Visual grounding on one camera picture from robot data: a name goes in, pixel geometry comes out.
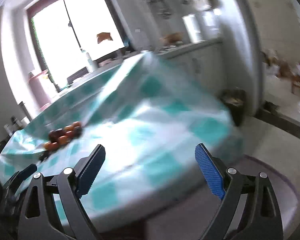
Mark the orange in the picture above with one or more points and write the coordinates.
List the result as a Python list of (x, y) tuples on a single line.
[(63, 140), (77, 124)]

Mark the large red tomato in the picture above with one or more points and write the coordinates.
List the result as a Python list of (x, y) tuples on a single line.
[(70, 134)]

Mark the dark red wrinkled apple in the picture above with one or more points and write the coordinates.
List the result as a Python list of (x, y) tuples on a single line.
[(55, 134)]

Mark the small orange mandarin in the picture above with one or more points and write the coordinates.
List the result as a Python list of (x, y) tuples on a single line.
[(51, 146)]

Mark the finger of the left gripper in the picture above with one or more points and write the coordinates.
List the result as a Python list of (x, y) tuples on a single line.
[(18, 177)]

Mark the yellow striped round fruit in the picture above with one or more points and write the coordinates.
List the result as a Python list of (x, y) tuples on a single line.
[(69, 128)]

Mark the pink thermos jug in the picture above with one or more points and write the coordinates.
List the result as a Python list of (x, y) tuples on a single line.
[(42, 88)]

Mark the black trash bin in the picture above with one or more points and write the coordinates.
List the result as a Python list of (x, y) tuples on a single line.
[(235, 101)]

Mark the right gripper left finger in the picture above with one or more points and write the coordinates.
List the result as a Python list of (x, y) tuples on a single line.
[(39, 218)]

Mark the white kitchen cabinet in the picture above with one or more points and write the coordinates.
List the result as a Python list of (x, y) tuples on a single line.
[(202, 61)]

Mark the steel thermos flask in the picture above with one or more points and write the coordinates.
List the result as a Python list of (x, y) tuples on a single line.
[(25, 111)]

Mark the white lotion bottle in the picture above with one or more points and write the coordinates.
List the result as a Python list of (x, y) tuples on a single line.
[(93, 65)]

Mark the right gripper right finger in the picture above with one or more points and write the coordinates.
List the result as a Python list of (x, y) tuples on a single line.
[(261, 217)]

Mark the teal checkered tablecloth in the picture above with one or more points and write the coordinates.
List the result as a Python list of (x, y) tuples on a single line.
[(149, 116)]

